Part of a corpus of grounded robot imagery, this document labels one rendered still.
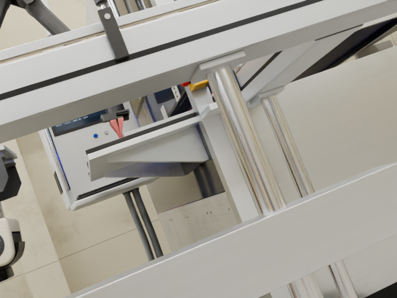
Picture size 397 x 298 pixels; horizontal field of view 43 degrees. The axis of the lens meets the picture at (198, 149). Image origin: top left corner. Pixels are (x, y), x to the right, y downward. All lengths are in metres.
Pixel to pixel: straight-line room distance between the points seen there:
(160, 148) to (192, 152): 0.11
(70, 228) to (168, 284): 4.33
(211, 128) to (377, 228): 0.88
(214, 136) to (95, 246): 3.60
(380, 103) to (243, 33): 1.14
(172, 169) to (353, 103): 0.85
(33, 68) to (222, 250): 0.43
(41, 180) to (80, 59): 4.35
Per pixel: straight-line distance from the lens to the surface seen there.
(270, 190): 0.91
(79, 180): 2.65
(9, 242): 1.88
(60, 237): 5.13
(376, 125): 1.95
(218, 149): 1.71
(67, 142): 2.68
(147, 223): 2.78
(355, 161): 1.89
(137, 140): 1.68
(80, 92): 0.84
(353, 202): 0.95
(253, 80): 1.48
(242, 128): 0.91
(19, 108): 0.85
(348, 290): 1.61
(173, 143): 1.78
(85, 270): 5.16
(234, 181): 1.71
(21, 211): 4.84
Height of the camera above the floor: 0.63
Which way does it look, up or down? 5 degrees up
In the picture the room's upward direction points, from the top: 21 degrees counter-clockwise
